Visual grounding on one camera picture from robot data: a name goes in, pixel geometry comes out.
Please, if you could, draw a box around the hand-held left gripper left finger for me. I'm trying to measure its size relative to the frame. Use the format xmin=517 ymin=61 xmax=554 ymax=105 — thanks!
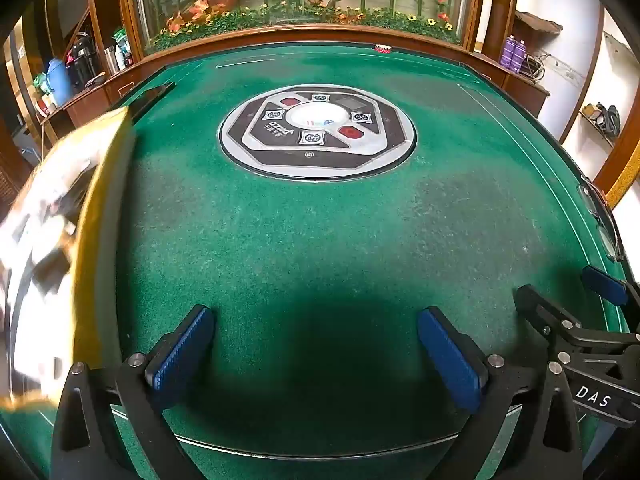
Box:
xmin=50 ymin=304 xmax=216 ymax=480

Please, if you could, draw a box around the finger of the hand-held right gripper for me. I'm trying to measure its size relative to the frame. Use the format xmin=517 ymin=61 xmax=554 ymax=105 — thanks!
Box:
xmin=581 ymin=265 xmax=640 ymax=311
xmin=514 ymin=284 xmax=640 ymax=362

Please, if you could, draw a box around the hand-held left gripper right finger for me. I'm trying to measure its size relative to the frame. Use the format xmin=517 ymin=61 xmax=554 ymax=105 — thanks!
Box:
xmin=416 ymin=305 xmax=585 ymax=480

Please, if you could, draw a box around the yellow-edged white box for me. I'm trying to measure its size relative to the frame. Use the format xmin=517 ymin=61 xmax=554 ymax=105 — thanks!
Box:
xmin=0 ymin=107 xmax=137 ymax=409

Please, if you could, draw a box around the table edge cup holder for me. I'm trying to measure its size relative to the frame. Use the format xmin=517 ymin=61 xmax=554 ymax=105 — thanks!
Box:
xmin=575 ymin=180 xmax=626 ymax=263

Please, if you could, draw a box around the black tool bag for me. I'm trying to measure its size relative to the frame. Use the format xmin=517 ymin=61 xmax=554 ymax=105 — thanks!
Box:
xmin=594 ymin=103 xmax=622 ymax=139

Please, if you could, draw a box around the table centre control panel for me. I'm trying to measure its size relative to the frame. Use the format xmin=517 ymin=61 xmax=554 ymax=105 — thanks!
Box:
xmin=218 ymin=91 xmax=417 ymax=180

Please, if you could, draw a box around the black smartphone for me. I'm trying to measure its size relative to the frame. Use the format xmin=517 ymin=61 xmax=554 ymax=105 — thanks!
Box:
xmin=112 ymin=82 xmax=177 ymax=111

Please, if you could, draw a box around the blue thermos jug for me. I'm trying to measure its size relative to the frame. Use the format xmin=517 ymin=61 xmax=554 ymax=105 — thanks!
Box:
xmin=46 ymin=57 xmax=74 ymax=109

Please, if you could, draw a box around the black thermos jug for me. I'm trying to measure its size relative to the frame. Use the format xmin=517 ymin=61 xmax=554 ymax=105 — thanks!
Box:
xmin=67 ymin=35 xmax=97 ymax=89

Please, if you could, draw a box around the artificial flower display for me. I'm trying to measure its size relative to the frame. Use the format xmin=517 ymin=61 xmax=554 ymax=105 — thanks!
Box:
xmin=117 ymin=0 xmax=482 ymax=57

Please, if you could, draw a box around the brown wall shelf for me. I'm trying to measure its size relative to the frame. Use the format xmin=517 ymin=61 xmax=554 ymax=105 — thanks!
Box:
xmin=515 ymin=10 xmax=564 ymax=36

